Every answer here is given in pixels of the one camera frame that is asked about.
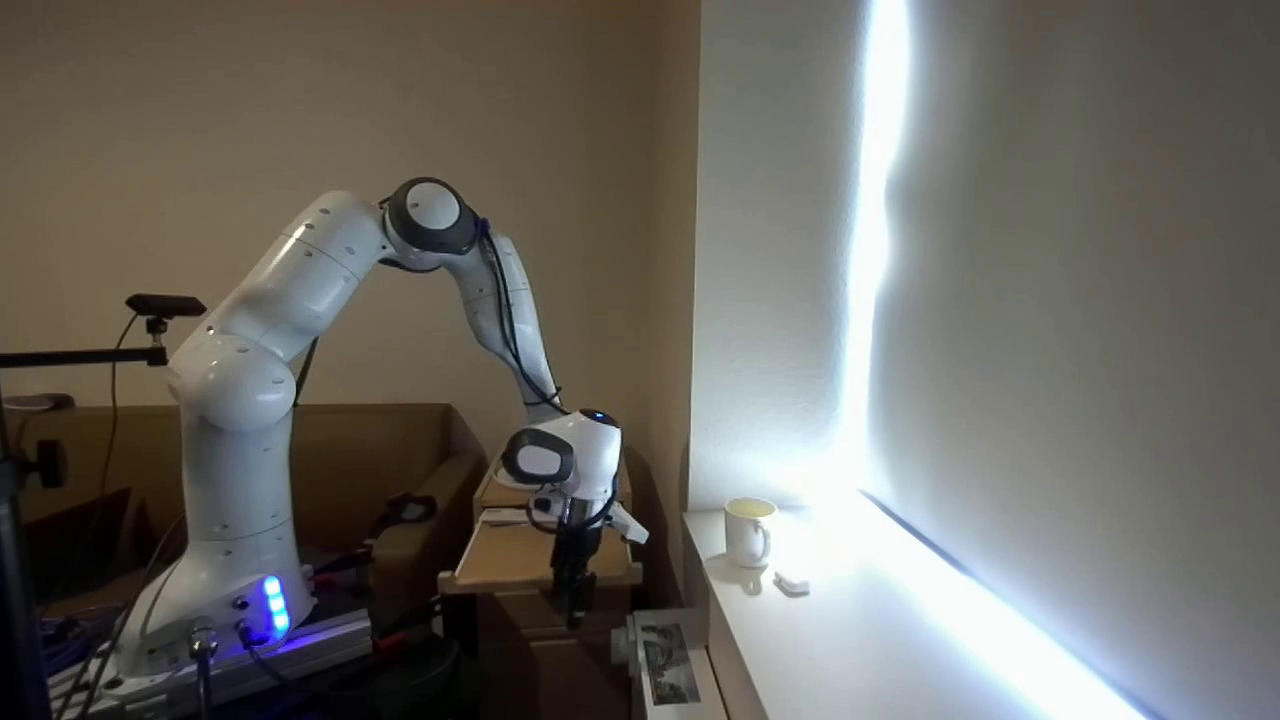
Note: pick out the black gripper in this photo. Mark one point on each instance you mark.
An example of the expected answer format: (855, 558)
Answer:
(578, 534)

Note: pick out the yellow lemon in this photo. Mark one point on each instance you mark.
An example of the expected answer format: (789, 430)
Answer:
(749, 509)

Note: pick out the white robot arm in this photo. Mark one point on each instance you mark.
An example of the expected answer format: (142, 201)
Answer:
(234, 389)

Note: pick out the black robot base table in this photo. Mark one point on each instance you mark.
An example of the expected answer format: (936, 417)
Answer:
(242, 666)

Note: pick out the wooden night stand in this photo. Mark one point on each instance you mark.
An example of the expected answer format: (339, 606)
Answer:
(494, 485)

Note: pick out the white mug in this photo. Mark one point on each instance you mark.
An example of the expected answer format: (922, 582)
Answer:
(745, 540)

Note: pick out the small white object on sill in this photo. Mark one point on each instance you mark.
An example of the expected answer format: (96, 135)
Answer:
(789, 587)

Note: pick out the pull-out wooden tray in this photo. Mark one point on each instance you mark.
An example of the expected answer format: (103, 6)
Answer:
(509, 554)

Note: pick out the brown leather armchair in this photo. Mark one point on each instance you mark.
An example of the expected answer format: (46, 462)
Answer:
(381, 485)

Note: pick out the camera on black stand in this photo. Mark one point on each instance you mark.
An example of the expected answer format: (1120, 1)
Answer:
(152, 310)

